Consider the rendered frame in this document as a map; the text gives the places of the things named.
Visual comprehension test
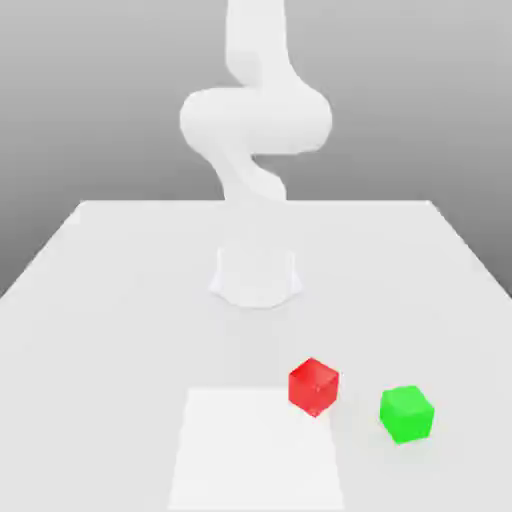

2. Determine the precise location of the small green cube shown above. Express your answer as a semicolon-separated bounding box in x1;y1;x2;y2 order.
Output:
378;384;436;446

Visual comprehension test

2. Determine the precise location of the small red cube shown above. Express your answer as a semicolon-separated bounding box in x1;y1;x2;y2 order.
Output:
287;356;340;418

